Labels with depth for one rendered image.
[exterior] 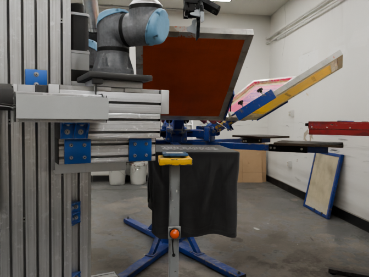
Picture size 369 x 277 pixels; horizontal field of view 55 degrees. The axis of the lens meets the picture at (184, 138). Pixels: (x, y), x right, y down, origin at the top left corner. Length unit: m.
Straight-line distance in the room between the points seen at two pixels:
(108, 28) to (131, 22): 0.09
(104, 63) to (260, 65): 5.57
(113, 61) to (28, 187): 0.56
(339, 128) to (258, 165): 4.16
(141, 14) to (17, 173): 0.72
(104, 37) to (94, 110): 0.31
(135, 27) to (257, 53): 5.57
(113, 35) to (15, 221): 0.76
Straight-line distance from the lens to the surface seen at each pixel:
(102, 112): 1.14
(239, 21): 6.79
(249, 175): 6.53
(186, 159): 1.39
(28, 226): 1.48
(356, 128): 2.54
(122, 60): 1.31
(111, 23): 1.32
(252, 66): 6.69
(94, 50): 1.81
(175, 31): 1.80
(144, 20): 1.25
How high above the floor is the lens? 1.10
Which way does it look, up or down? 3 degrees down
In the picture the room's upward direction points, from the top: 1 degrees clockwise
